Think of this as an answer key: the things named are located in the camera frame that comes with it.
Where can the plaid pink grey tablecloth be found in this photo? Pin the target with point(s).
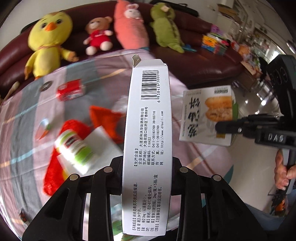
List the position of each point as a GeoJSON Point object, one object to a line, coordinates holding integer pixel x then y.
{"type": "Point", "coordinates": [32, 119]}

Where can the wooden side table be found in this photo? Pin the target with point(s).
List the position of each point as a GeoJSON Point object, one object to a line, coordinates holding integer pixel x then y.
{"type": "Point", "coordinates": [249, 76]}

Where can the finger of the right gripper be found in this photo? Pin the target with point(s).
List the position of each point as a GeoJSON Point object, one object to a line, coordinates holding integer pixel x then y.
{"type": "Point", "coordinates": [248, 125]}

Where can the green dinosaur plush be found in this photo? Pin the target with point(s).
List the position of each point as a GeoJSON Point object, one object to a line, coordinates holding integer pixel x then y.
{"type": "Point", "coordinates": [165, 29]}

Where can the long white medicine box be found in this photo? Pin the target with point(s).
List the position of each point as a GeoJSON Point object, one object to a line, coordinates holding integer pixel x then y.
{"type": "Point", "coordinates": [147, 154]}

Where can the dark red leather sofa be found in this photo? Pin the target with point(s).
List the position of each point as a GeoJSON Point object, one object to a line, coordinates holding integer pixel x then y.
{"type": "Point", "coordinates": [191, 68]}

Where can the teddy bear red outfit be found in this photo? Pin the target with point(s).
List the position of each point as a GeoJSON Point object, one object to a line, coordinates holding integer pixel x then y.
{"type": "Point", "coordinates": [99, 35]}

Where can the orange-red snack wrapper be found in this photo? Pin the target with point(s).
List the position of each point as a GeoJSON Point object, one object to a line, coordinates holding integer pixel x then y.
{"type": "Point", "coordinates": [103, 117]}

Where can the yellow chick plush toy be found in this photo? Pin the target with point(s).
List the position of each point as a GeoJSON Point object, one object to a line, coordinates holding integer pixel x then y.
{"type": "Point", "coordinates": [46, 39]}

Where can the pink carrot rabbit plush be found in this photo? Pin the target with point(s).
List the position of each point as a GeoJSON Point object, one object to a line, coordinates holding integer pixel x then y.
{"type": "Point", "coordinates": [129, 26]}

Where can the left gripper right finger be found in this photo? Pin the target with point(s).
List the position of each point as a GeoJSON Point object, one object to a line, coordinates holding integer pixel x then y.
{"type": "Point", "coordinates": [210, 209]}

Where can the blue plastic toy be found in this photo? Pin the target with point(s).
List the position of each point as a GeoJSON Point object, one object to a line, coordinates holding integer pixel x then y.
{"type": "Point", "coordinates": [188, 48]}

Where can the red tissue pack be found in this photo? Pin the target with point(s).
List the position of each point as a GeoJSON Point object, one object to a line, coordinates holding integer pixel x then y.
{"type": "Point", "coordinates": [70, 90]}

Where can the white green bottle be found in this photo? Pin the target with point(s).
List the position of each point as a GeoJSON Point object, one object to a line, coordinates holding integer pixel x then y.
{"type": "Point", "coordinates": [73, 148]}

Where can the white snack box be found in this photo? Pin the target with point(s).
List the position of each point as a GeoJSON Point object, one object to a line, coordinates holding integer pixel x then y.
{"type": "Point", "coordinates": [202, 109]}

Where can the large red snack bag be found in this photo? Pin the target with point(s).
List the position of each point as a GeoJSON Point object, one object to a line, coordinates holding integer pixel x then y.
{"type": "Point", "coordinates": [58, 170]}

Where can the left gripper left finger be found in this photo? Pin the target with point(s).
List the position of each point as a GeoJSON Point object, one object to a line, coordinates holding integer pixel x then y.
{"type": "Point", "coordinates": [61, 218]}

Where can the right human hand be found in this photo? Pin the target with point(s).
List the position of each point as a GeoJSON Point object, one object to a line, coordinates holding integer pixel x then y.
{"type": "Point", "coordinates": [282, 175]}

